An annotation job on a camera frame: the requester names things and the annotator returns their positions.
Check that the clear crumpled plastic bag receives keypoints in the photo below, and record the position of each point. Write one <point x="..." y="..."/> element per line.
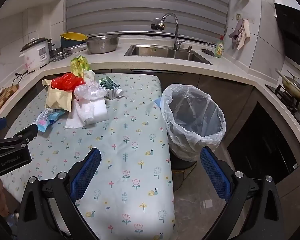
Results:
<point x="88" y="92"/>

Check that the white foam block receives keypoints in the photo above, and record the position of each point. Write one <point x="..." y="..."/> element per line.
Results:
<point x="98" y="112"/>

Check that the green dish soap bottle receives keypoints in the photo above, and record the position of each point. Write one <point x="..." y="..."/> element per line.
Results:
<point x="219" y="48"/>

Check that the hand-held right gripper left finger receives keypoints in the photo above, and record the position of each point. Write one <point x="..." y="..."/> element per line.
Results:
<point x="86" y="172"/>

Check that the wooden checkered cutting board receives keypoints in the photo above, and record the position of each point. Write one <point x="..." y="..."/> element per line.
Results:
<point x="2" y="100"/>

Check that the black built-in oven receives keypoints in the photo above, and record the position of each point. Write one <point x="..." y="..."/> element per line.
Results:
<point x="262" y="145"/>

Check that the brown base cabinet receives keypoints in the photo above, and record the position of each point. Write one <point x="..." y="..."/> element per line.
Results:
<point x="215" y="82"/>

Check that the dark scouring pad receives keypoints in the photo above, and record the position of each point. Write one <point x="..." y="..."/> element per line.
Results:
<point x="208" y="52"/>

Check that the frying pan with glass lid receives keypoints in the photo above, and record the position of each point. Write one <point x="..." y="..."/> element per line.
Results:
<point x="293" y="86"/>

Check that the green white drink carton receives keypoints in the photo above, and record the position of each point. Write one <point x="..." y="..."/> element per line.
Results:
<point x="110" y="87"/>

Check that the floral tablecloth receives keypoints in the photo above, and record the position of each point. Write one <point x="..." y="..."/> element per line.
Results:
<point x="130" y="155"/>

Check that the white rice cooker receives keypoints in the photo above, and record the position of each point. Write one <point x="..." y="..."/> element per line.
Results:
<point x="35" y="55"/>

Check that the metal baking tray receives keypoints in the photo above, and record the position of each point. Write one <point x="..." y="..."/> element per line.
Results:
<point x="77" y="47"/>

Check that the crumpled white tissue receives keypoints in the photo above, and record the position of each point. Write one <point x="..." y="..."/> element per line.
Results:
<point x="91" y="78"/>

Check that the blue pink tissue packet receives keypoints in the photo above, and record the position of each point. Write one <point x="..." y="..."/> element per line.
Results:
<point x="48" y="120"/>

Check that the stainless steel sink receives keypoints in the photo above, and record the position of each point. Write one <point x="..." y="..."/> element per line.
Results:
<point x="165" y="52"/>

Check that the beige hanging cloth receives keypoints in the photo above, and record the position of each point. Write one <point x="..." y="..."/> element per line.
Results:
<point x="244" y="36"/>

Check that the black gas stove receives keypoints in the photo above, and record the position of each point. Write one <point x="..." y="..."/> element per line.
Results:
<point x="285" y="100"/>

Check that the blue cloth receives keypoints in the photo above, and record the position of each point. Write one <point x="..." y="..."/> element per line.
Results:
<point x="158" y="102"/>

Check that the stainless steel colander bowl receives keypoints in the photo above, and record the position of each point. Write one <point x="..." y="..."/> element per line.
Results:
<point x="102" y="45"/>

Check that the yellow and blue basin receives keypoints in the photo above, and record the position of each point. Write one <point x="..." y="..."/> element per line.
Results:
<point x="71" y="38"/>

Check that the grey window blind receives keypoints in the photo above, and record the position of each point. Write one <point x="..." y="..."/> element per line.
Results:
<point x="145" y="7"/>

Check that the purple hanging cloth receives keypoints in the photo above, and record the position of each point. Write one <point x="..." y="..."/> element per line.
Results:
<point x="236" y="31"/>

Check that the black range hood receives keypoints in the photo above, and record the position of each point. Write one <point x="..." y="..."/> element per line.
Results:
<point x="293" y="22"/>

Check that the steel steamer rack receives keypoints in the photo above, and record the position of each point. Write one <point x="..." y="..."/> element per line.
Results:
<point x="61" y="56"/>

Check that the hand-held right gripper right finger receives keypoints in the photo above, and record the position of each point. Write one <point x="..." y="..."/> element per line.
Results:
<point x="215" y="172"/>

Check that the trash bin with plastic liner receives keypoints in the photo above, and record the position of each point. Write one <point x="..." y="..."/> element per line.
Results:
<point x="192" y="120"/>

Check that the beige kraft paper bag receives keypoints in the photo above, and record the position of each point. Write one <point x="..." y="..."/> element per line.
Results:
<point x="58" y="100"/>

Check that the chrome kitchen faucet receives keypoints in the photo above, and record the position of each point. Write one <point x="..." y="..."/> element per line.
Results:
<point x="173" y="27"/>

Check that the red plastic bag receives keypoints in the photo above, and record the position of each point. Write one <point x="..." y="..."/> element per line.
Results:
<point x="65" y="82"/>

